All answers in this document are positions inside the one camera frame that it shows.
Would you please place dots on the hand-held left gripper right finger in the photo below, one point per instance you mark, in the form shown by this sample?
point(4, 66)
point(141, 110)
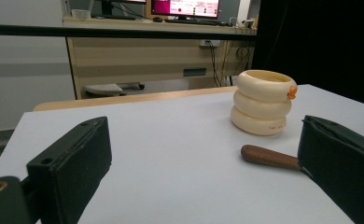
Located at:
point(342, 168)

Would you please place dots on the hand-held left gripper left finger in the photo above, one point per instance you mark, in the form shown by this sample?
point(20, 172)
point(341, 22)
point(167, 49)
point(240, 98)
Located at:
point(71, 168)

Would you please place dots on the wooden hairbrush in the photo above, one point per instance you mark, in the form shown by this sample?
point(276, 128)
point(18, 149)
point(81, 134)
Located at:
point(264, 156)

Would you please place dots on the cream ringed holder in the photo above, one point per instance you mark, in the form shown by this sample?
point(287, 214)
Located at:
point(258, 109)

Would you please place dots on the grey chair base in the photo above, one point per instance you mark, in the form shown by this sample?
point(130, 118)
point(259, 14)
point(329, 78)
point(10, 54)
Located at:
point(104, 89)

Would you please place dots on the beige wooden desk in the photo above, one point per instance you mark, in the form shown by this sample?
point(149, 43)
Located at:
point(124, 59)

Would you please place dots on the black curtain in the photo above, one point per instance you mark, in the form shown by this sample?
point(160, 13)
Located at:
point(320, 40)

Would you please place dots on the clear plastic container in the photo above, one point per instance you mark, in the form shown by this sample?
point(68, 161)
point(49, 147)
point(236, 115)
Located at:
point(81, 14)

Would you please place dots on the dark computer monitor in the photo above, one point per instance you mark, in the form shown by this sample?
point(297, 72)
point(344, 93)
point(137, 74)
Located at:
point(121, 4)

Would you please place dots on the black computer mouse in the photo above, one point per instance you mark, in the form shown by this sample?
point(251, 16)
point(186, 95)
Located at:
point(157, 19)

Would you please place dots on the white power strip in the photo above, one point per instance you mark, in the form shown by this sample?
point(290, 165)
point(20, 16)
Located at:
point(209, 43)

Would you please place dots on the black keyboard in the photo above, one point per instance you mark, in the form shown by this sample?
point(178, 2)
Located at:
point(192, 22)

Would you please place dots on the lit computer monitor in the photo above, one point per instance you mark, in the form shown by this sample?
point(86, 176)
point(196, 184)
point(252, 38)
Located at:
point(186, 6)

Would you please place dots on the black frame bar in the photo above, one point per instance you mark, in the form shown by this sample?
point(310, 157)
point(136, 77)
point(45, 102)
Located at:
point(77, 31)

